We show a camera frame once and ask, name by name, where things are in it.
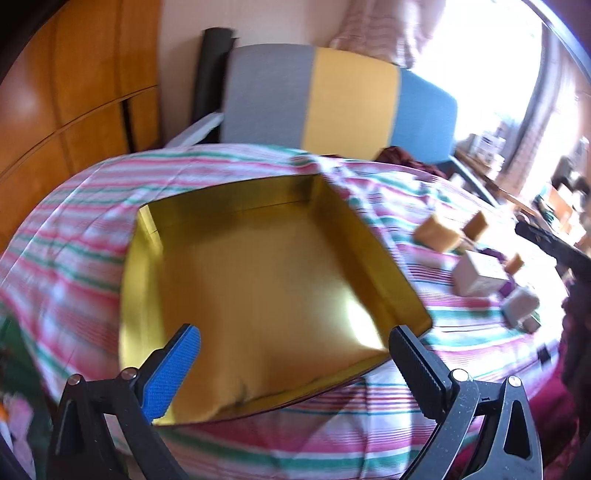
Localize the large white carton box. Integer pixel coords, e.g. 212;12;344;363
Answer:
452;251;509;297

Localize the striped bed sheet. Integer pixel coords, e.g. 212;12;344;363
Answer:
1;144;567;479

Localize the gold metal tin box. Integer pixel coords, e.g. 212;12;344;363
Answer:
119;174;433;426

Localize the black rolled mat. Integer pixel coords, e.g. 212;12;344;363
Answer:
190;27;236;123

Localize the wooden bedside desk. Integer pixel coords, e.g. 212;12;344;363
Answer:
454;147;577;245

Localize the pink patterned curtain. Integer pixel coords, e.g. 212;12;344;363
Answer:
329;0;446;69

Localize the large yellow sponge block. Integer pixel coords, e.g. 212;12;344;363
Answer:
413;215;463;253

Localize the small yellow sponge wedge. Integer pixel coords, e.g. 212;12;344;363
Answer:
462;211;489;242

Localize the maroon cloth by headboard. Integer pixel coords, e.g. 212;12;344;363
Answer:
376;146;446;178

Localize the wooden wardrobe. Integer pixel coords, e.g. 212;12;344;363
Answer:
1;1;162;246

